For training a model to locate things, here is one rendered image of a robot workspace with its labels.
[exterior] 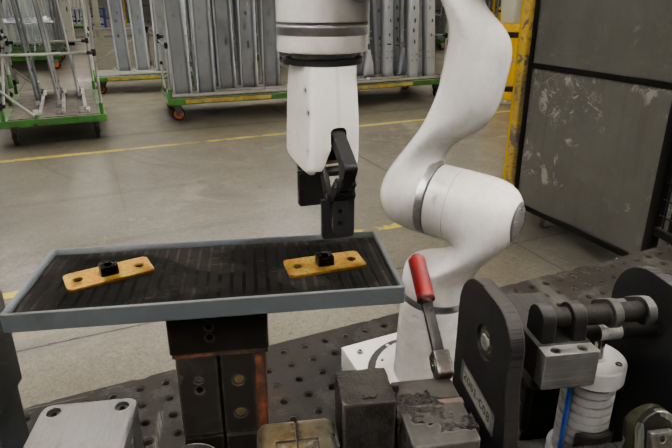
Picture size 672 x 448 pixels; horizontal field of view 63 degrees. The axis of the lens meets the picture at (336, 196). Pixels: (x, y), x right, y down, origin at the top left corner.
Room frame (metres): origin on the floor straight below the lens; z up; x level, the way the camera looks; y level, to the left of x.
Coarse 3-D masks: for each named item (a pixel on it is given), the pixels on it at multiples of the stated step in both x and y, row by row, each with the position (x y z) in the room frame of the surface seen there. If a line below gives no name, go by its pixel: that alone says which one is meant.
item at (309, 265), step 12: (324, 252) 0.53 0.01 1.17; (348, 252) 0.55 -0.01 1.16; (288, 264) 0.52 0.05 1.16; (300, 264) 0.52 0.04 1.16; (312, 264) 0.52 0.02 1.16; (324, 264) 0.52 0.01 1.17; (336, 264) 0.52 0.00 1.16; (348, 264) 0.52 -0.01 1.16; (360, 264) 0.52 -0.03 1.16; (300, 276) 0.50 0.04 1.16
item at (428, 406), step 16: (400, 384) 0.44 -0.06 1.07; (416, 384) 0.44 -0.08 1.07; (432, 384) 0.44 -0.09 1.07; (448, 384) 0.44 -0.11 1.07; (400, 400) 0.41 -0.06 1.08; (416, 400) 0.41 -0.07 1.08; (432, 400) 0.41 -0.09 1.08; (448, 400) 0.42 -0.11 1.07; (400, 416) 0.39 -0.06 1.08; (416, 416) 0.39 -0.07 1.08; (432, 416) 0.39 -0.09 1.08; (448, 416) 0.39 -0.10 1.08; (464, 416) 0.39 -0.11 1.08; (400, 432) 0.40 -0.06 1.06; (416, 432) 0.37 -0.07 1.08; (432, 432) 0.37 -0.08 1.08; (448, 432) 0.37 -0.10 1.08; (464, 432) 0.37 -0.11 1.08
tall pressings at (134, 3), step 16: (112, 0) 9.18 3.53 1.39; (128, 0) 9.21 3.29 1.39; (112, 16) 9.15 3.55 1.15; (160, 16) 9.22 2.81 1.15; (112, 32) 9.06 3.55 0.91; (144, 32) 9.24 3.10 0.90; (160, 32) 9.41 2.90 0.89; (128, 48) 9.12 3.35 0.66; (144, 48) 9.29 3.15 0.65; (128, 64) 9.15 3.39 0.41; (144, 64) 9.26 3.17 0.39
